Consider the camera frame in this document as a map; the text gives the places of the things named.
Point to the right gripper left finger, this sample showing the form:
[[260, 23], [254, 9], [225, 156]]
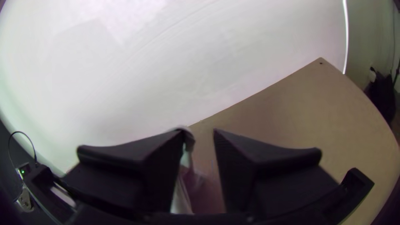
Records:
[[134, 175]]

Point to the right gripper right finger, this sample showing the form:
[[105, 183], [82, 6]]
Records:
[[265, 178]]

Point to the grey t-shirt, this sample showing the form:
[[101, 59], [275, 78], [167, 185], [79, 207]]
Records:
[[188, 142]]

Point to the black bag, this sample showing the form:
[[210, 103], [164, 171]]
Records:
[[382, 97]]

